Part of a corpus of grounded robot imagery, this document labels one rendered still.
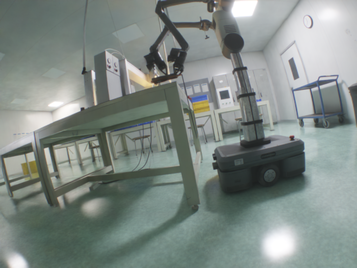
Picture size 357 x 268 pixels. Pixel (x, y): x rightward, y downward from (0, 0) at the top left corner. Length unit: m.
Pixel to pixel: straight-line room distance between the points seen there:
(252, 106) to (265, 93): 4.48
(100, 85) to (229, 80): 4.63
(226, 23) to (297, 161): 1.13
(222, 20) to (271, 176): 1.19
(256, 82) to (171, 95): 4.91
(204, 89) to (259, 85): 1.92
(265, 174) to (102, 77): 1.34
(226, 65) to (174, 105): 5.28
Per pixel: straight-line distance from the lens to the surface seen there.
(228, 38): 1.31
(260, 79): 5.75
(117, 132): 4.45
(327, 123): 3.27
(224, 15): 1.43
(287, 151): 1.13
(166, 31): 1.56
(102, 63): 1.35
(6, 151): 2.68
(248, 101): 1.22
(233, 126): 5.29
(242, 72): 1.28
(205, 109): 4.00
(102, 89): 1.28
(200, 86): 5.78
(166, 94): 0.90
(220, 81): 5.41
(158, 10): 1.39
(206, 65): 6.02
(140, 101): 0.94
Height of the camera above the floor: 0.49
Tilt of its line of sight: 2 degrees down
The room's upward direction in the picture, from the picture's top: 11 degrees counter-clockwise
